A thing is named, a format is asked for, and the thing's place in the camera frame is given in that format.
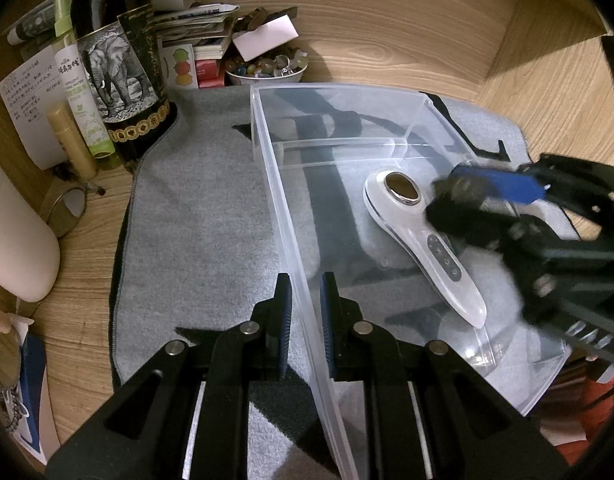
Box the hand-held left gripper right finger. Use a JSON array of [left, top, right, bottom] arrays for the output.
[[319, 271, 570, 480]]

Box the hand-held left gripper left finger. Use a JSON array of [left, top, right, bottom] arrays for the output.
[[46, 272, 294, 480]]

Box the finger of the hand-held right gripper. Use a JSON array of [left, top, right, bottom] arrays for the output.
[[425, 179, 564, 322], [446, 154, 614, 241]]

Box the white handheld massager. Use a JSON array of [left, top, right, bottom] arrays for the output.
[[363, 170, 488, 329]]

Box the clear plastic storage box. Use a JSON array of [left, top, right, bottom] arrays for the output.
[[249, 82, 572, 480]]

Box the orange cloth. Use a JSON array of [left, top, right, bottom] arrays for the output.
[[562, 360, 614, 461]]

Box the grey felt mat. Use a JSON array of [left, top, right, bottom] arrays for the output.
[[110, 80, 575, 480]]

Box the white ceramic bowl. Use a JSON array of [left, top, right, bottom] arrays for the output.
[[224, 52, 309, 86]]

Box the small round mirror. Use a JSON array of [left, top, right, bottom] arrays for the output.
[[40, 162, 107, 238]]

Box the pile of glass beads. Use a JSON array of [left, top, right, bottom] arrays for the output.
[[226, 50, 308, 77]]

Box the small red box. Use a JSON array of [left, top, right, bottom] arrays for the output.
[[194, 57, 228, 88]]

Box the blue booklet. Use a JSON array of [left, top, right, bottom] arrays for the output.
[[7, 332, 63, 466]]

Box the fruit picture card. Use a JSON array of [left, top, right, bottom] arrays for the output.
[[159, 42, 195, 88]]

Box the blank white card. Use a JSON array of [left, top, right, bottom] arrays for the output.
[[232, 15, 299, 61]]

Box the beige lip balm tube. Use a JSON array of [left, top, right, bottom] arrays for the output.
[[47, 100, 98, 181]]

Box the white rounded appliance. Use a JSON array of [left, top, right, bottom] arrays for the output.
[[0, 147, 61, 303]]

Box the dark elephant label wine bottle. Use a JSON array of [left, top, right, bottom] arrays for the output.
[[70, 0, 179, 163]]

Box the stack of paper booklets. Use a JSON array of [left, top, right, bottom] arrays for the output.
[[152, 2, 240, 61]]

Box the green white spray bottle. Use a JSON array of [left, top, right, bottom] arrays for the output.
[[52, 0, 119, 158]]

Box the handwritten white paper note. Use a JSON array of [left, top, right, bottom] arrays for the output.
[[0, 45, 70, 171]]

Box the metal wire hoop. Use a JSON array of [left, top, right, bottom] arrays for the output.
[[0, 330, 28, 386]]

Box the bead bracelet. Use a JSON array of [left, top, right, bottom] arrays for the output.
[[0, 380, 28, 431]]

